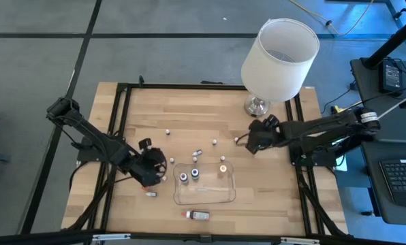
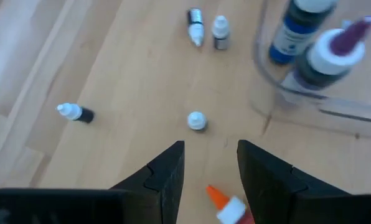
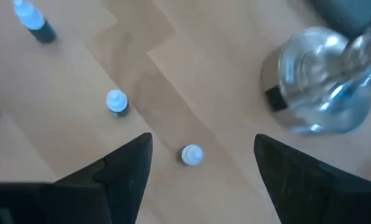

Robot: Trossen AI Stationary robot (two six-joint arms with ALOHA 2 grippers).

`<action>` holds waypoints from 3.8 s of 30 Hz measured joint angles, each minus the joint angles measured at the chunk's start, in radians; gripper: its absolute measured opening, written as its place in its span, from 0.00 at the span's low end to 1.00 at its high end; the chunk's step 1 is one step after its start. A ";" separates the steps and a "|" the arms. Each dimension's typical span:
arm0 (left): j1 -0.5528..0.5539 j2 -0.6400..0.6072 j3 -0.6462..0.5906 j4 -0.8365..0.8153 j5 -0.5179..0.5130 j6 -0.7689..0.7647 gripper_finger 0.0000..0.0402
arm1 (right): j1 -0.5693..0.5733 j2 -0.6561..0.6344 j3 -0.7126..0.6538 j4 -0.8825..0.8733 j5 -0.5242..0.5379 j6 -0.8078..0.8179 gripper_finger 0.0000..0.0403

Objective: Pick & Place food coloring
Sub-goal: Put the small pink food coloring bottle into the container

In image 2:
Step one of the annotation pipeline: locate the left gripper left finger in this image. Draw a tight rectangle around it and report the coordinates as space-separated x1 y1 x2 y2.
0 139 186 224

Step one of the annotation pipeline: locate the small green dropper bottle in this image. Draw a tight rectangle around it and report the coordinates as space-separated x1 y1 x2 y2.
211 14 231 50

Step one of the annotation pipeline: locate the large blue food coloring bottle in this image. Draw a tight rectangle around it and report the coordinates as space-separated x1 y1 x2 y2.
268 0 339 65

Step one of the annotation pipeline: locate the small black dropper bottle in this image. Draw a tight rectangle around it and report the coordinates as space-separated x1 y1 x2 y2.
56 102 95 124

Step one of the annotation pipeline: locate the small white-capped dropper bottle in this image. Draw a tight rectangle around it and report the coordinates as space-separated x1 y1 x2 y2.
187 111 209 131

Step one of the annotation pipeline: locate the clear plastic tray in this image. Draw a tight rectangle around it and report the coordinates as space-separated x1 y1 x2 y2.
249 0 371 139

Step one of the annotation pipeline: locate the small maroon label dropper bottle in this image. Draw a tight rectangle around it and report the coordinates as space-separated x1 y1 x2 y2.
187 7 205 47

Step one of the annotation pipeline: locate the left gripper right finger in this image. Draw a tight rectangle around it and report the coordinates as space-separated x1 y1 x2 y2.
237 139 371 224

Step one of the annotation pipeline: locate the large purple food coloring bottle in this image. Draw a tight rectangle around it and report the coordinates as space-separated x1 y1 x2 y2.
278 15 371 103

